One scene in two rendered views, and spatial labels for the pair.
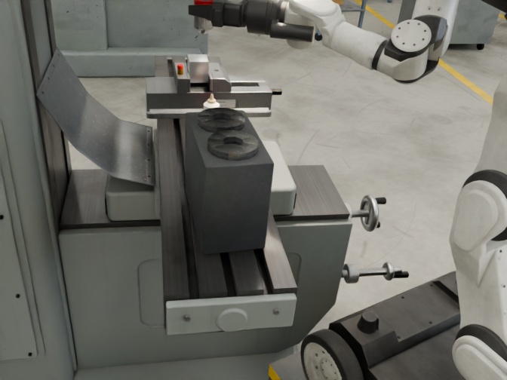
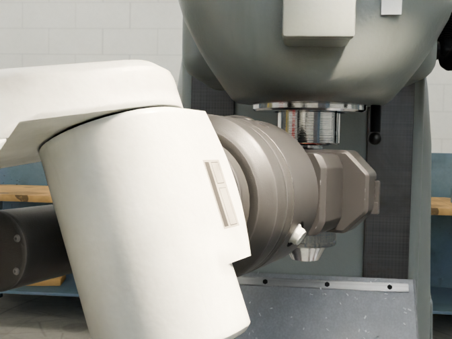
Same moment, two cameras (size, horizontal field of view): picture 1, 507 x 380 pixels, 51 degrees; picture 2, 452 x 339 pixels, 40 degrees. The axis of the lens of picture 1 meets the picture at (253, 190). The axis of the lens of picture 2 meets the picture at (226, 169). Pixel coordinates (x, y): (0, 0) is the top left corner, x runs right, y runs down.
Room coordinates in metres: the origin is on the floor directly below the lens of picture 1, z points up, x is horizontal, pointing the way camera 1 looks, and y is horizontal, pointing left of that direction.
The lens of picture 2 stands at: (1.36, -0.31, 1.28)
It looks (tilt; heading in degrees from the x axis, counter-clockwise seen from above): 3 degrees down; 108
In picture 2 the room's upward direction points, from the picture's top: 1 degrees clockwise
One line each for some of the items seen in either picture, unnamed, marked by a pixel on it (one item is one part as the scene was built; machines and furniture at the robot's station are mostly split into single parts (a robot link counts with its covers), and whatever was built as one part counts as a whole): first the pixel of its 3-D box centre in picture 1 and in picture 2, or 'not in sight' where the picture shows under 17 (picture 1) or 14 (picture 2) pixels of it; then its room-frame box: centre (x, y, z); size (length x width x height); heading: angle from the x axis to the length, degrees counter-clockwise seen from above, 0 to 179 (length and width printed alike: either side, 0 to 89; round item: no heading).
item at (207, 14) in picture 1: (201, 11); not in sight; (1.24, 0.16, 1.25); 0.06 x 0.02 x 0.03; 82
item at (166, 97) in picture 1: (207, 89); not in sight; (1.41, 0.15, 0.99); 0.35 x 0.15 x 0.11; 104
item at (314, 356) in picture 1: (330, 370); not in sight; (0.88, -0.23, 0.50); 0.20 x 0.05 x 0.20; 33
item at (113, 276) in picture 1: (205, 269); not in sight; (1.27, 0.13, 0.44); 0.80 x 0.30 x 0.60; 102
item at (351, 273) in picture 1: (376, 271); not in sight; (1.25, -0.39, 0.52); 0.22 x 0.06 x 0.06; 102
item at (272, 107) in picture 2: not in sight; (309, 107); (1.27, 0.15, 1.31); 0.09 x 0.09 x 0.01
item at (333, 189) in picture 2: (242, 13); (260, 194); (1.26, 0.06, 1.25); 0.13 x 0.12 x 0.10; 172
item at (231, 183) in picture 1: (224, 176); not in sight; (0.87, 0.06, 1.04); 0.22 x 0.12 x 0.20; 17
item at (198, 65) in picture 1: (198, 68); not in sight; (1.40, 0.18, 1.05); 0.06 x 0.05 x 0.06; 14
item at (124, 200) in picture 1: (199, 173); not in sight; (1.27, 0.15, 0.80); 0.50 x 0.35 x 0.12; 102
